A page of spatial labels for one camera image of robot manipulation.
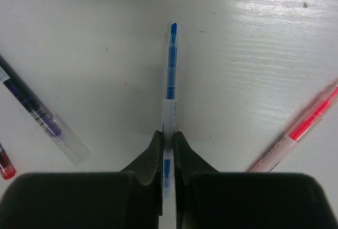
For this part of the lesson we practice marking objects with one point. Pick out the blue highlighter pen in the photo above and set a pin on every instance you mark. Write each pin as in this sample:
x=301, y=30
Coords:
x=169, y=107

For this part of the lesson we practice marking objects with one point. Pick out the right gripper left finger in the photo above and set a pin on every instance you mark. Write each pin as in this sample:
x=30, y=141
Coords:
x=130, y=198

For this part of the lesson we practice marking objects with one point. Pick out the red clear pen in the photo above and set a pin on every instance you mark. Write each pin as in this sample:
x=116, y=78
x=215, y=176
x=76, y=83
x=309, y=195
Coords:
x=7, y=169

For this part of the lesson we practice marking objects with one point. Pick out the pink highlighter pen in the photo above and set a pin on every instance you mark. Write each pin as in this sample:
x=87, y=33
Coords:
x=306, y=120

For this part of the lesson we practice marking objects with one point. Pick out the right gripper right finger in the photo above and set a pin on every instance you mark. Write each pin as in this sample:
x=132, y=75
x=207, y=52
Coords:
x=207, y=198

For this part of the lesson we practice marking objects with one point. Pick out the purple capped pen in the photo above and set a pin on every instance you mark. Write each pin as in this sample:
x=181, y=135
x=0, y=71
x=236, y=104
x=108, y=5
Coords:
x=54, y=127

